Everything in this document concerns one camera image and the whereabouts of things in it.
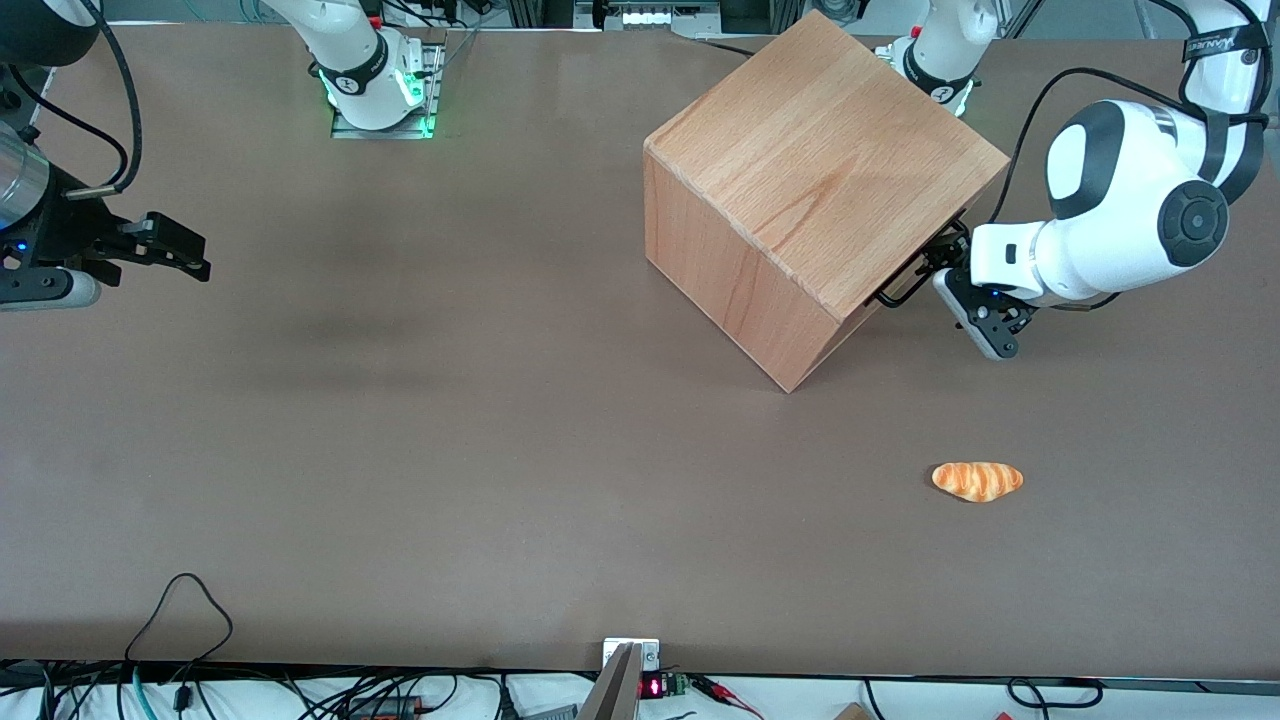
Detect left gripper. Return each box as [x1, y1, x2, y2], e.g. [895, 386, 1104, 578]
[916, 220, 1053, 301]

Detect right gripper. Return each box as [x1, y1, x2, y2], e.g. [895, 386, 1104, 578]
[0, 165, 212, 303]

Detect black metal drawer handle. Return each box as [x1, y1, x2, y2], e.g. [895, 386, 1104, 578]
[873, 236, 951, 307]

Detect light wooden drawer cabinet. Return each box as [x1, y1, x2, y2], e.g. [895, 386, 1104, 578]
[643, 9, 1011, 394]

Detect orange striped toy bread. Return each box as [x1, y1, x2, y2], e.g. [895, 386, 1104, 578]
[931, 461, 1025, 503]

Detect orange black electronic box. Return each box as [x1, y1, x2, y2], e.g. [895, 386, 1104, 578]
[348, 694, 423, 720]

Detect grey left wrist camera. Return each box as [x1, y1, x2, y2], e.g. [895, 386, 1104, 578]
[932, 267, 1037, 362]

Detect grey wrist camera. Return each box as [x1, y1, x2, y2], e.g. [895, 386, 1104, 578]
[932, 267, 1037, 362]
[0, 268, 103, 313]

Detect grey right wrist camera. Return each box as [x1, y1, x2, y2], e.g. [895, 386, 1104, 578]
[0, 268, 103, 313]

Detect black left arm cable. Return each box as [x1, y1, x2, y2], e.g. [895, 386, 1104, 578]
[988, 66, 1269, 227]

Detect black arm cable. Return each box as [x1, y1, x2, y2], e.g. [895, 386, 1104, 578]
[988, 66, 1269, 227]
[8, 0, 144, 200]

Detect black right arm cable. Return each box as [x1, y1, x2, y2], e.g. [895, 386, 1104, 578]
[8, 0, 144, 200]

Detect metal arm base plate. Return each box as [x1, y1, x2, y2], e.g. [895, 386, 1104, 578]
[330, 30, 448, 140]

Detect black looped table cable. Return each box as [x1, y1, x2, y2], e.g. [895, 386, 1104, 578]
[124, 572, 235, 663]

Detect black coiled cable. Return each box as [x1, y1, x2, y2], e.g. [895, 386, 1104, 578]
[1006, 677, 1105, 710]

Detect red clip lead wires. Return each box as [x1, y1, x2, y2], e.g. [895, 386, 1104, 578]
[688, 675, 765, 720]

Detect grey metal camera bracket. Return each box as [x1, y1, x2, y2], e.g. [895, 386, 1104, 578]
[578, 637, 662, 720]

